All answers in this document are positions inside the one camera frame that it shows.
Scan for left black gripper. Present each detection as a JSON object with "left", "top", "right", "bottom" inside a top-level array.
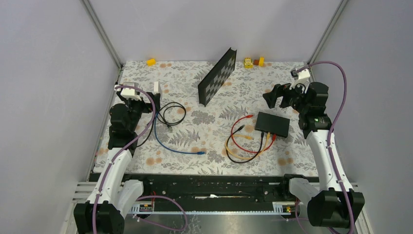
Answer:
[{"left": 117, "top": 91, "right": 160, "bottom": 132}]

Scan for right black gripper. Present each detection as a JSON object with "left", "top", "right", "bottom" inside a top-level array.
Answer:
[{"left": 262, "top": 78, "right": 309, "bottom": 114}]

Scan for white network switch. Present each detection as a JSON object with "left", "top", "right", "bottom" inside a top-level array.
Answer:
[{"left": 153, "top": 81, "right": 162, "bottom": 94}]

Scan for black teal-plug ethernet cable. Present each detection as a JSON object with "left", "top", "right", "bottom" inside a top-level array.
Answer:
[{"left": 157, "top": 102, "right": 187, "bottom": 131}]

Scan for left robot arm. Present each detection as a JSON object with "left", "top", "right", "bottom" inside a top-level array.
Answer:
[{"left": 73, "top": 91, "right": 162, "bottom": 234}]

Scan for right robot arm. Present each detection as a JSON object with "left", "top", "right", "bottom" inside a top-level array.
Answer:
[{"left": 263, "top": 82, "right": 365, "bottom": 233}]

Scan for yellow toy block left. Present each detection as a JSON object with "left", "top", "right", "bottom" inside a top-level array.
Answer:
[{"left": 146, "top": 58, "right": 156, "bottom": 66}]

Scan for orange brown toy block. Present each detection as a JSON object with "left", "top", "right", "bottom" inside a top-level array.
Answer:
[{"left": 253, "top": 57, "right": 265, "bottom": 67}]

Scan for yellow patterned toy block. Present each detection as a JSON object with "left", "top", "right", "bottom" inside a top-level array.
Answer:
[{"left": 244, "top": 58, "right": 254, "bottom": 69}]

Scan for checkerboard calibration board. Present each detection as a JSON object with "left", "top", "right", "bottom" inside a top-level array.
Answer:
[{"left": 198, "top": 48, "right": 237, "bottom": 107}]

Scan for black round ethernet cable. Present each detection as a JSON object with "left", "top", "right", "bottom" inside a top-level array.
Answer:
[{"left": 135, "top": 110, "right": 156, "bottom": 149}]

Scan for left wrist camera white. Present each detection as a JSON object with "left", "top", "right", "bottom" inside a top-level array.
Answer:
[{"left": 120, "top": 82, "right": 141, "bottom": 100}]

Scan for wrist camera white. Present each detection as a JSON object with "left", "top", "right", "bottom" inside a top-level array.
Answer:
[
  {"left": 289, "top": 68, "right": 311, "bottom": 89},
  {"left": 120, "top": 82, "right": 141, "bottom": 100}
]

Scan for black network switch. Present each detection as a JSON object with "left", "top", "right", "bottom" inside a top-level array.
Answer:
[{"left": 255, "top": 112, "right": 290, "bottom": 138}]

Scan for yellow ethernet cable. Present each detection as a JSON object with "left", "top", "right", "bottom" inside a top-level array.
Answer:
[{"left": 225, "top": 132, "right": 272, "bottom": 161}]

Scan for red ethernet cable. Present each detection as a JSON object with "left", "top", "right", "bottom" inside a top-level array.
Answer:
[{"left": 230, "top": 115, "right": 278, "bottom": 155}]

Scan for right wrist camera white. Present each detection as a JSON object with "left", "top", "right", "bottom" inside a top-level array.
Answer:
[{"left": 289, "top": 68, "right": 311, "bottom": 89}]

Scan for blue ethernet cable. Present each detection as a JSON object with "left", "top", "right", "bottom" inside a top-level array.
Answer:
[{"left": 153, "top": 113, "right": 207, "bottom": 156}]

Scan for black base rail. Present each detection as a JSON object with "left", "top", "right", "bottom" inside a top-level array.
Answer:
[{"left": 121, "top": 174, "right": 297, "bottom": 212}]

